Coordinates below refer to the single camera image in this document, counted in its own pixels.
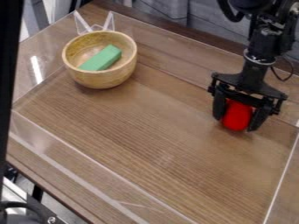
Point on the grey post top left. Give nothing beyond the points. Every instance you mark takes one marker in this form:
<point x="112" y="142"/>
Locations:
<point x="40" y="14"/>

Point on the clear acrylic tray enclosure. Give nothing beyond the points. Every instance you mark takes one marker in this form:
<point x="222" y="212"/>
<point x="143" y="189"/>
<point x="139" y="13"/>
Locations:
<point x="135" y="154"/>

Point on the red plush fruit green stem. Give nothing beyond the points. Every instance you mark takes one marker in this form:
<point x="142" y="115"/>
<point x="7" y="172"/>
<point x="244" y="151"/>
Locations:
<point x="236" y="116"/>

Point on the black metal bracket with screw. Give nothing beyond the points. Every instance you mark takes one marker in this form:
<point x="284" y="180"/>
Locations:
<point x="42" y="213"/>

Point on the green rectangular block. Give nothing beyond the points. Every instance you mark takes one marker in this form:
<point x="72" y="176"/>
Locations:
<point x="103" y="59"/>

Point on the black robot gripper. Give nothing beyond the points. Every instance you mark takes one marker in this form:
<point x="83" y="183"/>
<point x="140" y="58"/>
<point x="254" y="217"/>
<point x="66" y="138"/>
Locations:
<point x="247" y="89"/>

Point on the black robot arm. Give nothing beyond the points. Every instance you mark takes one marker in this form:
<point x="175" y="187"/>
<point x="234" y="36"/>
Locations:
<point x="271" y="32"/>

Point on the wooden bowl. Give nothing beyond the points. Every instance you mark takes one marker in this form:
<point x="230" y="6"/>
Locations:
<point x="84" y="46"/>

